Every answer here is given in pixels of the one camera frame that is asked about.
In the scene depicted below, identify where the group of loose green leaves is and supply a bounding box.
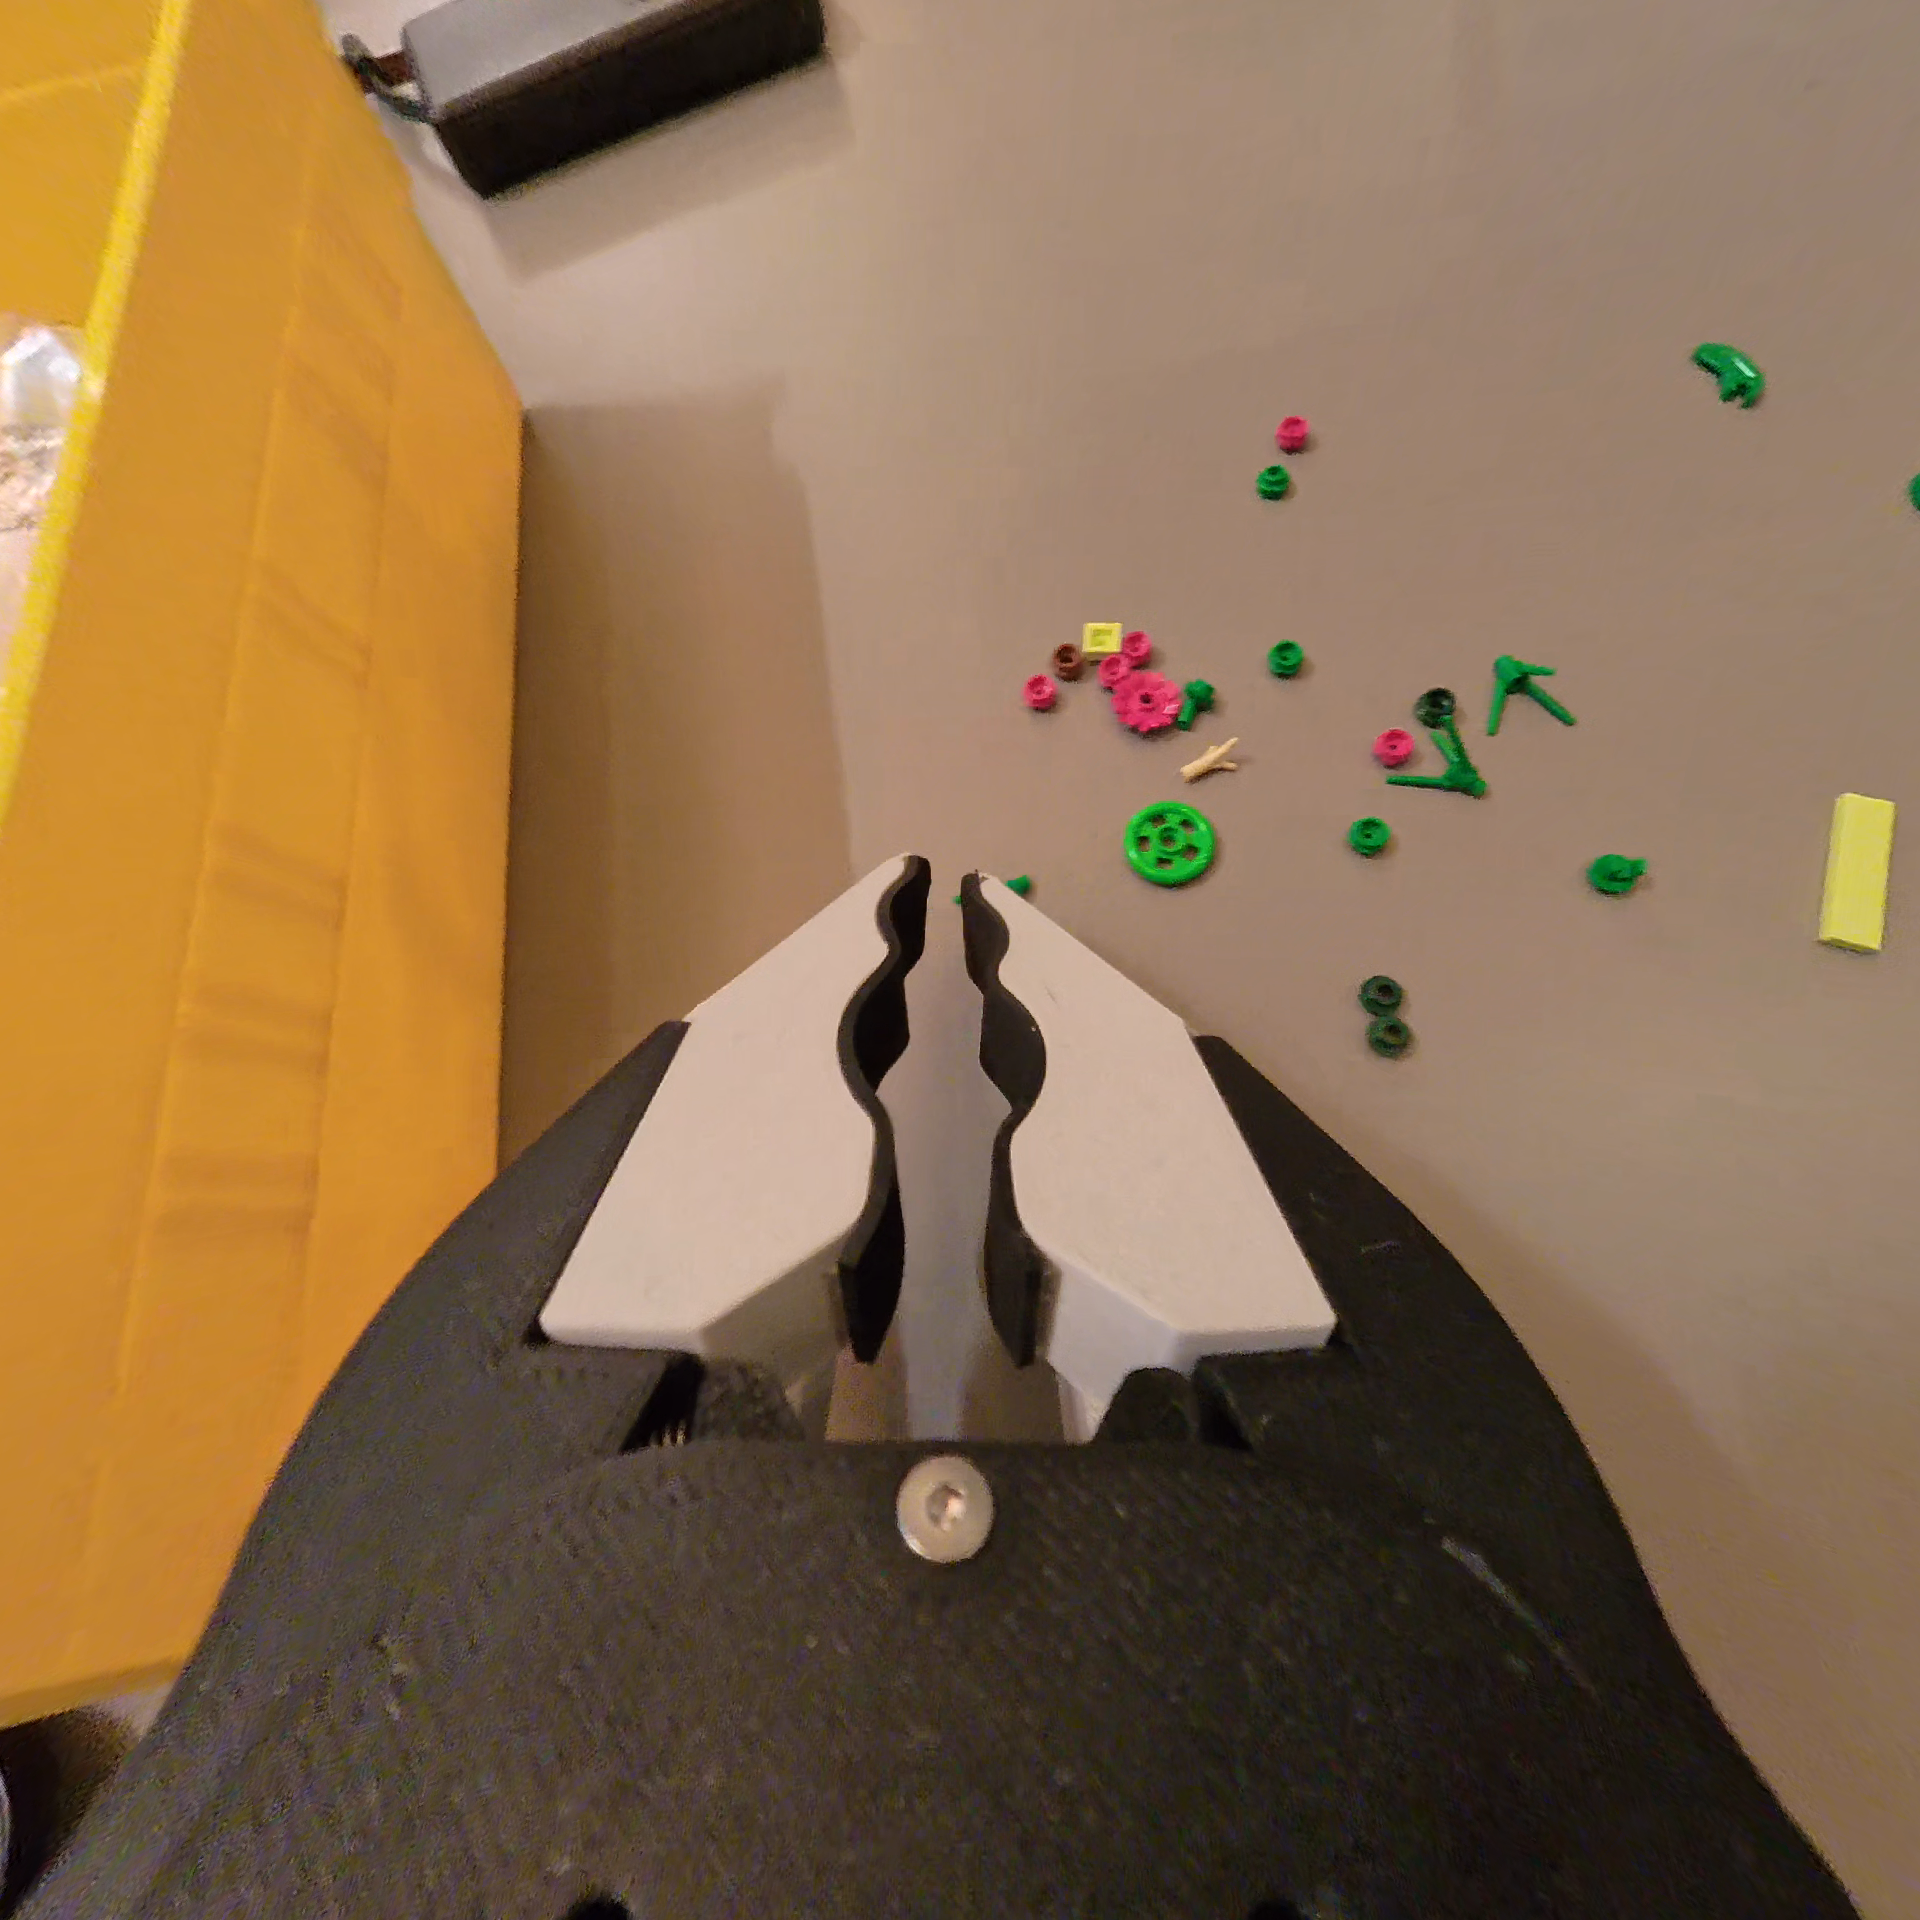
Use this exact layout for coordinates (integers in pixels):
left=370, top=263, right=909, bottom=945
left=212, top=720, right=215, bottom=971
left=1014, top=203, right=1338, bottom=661
left=1692, top=341, right=1920, bottom=515

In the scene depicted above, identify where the clear plastic bag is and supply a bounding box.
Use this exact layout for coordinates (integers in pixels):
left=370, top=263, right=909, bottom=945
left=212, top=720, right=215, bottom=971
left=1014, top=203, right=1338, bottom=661
left=0, top=311, right=110, bottom=722

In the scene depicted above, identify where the pile of small flower bricks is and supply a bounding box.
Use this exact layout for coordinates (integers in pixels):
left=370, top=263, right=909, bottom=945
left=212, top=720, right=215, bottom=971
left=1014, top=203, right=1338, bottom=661
left=1019, top=412, right=1651, bottom=1059

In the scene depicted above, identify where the yellow plastic bin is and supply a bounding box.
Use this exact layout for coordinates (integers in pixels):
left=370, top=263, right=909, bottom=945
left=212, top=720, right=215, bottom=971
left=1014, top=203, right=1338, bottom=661
left=0, top=0, right=528, bottom=1727

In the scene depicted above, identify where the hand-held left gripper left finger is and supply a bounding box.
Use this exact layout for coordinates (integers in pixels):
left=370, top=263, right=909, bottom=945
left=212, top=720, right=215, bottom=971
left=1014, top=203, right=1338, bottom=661
left=535, top=853, right=936, bottom=1439

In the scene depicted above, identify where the lime green flat tile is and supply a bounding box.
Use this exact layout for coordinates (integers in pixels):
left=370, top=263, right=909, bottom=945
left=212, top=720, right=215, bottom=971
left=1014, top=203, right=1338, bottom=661
left=1818, top=791, right=1897, bottom=951

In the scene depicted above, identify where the black flat pad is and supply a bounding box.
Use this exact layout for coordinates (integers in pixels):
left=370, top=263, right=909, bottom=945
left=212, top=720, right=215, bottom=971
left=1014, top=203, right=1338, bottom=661
left=402, top=0, right=829, bottom=199

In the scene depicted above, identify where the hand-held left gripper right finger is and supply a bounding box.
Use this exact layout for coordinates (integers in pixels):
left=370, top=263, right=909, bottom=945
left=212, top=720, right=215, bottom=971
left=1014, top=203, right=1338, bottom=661
left=955, top=872, right=1340, bottom=1441

